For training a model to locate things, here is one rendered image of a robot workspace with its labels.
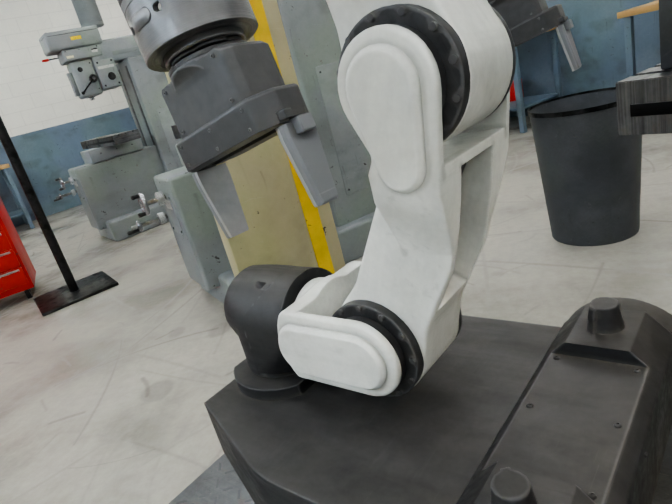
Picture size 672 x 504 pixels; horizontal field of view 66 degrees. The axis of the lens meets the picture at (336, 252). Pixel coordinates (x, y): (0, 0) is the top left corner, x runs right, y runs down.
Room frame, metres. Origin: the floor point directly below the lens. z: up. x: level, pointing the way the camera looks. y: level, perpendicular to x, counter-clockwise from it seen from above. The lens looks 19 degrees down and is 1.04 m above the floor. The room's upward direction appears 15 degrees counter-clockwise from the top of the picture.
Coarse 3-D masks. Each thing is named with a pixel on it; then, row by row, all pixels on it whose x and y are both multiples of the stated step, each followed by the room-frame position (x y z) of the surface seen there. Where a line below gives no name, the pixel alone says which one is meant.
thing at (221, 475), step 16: (224, 464) 0.82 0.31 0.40; (208, 480) 0.79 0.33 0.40; (224, 480) 0.78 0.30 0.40; (240, 480) 0.77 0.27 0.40; (176, 496) 0.77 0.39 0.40; (192, 496) 0.76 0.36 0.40; (208, 496) 0.75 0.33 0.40; (224, 496) 0.74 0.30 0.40; (240, 496) 0.73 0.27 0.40; (656, 496) 0.53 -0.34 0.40
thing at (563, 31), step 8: (560, 24) 0.70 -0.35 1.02; (568, 24) 0.69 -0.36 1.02; (560, 32) 0.69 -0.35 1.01; (568, 32) 0.70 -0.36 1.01; (560, 40) 0.69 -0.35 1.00; (568, 40) 0.69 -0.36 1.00; (568, 48) 0.69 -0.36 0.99; (568, 56) 0.69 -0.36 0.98; (576, 56) 0.70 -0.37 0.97; (576, 64) 0.69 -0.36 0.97
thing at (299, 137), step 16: (288, 128) 0.36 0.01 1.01; (304, 128) 0.36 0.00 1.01; (288, 144) 0.36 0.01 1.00; (304, 144) 0.36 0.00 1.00; (320, 144) 0.38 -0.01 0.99; (304, 160) 0.36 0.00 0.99; (320, 160) 0.37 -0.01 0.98; (304, 176) 0.36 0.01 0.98; (320, 176) 0.36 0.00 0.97; (320, 192) 0.36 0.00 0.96; (336, 192) 0.37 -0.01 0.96
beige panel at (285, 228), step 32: (256, 0) 1.83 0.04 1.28; (256, 32) 1.81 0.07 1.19; (288, 64) 1.86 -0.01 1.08; (256, 160) 1.75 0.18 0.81; (288, 160) 1.81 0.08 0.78; (256, 192) 1.73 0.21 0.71; (288, 192) 1.79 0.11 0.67; (256, 224) 1.71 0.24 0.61; (288, 224) 1.77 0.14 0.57; (320, 224) 1.84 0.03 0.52; (256, 256) 1.69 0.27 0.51; (288, 256) 1.75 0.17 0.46; (320, 256) 1.82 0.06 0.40
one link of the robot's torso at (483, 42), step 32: (352, 0) 0.56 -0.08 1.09; (384, 0) 0.54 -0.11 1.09; (416, 0) 0.52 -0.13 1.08; (448, 0) 0.52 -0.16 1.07; (480, 0) 0.56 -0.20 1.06; (352, 32) 0.55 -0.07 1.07; (416, 32) 0.50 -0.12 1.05; (448, 32) 0.49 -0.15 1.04; (480, 32) 0.52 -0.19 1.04; (448, 64) 0.49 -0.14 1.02; (480, 64) 0.50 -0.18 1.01; (512, 64) 0.56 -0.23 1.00; (448, 96) 0.49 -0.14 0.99; (480, 96) 0.51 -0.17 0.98; (448, 128) 0.49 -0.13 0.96
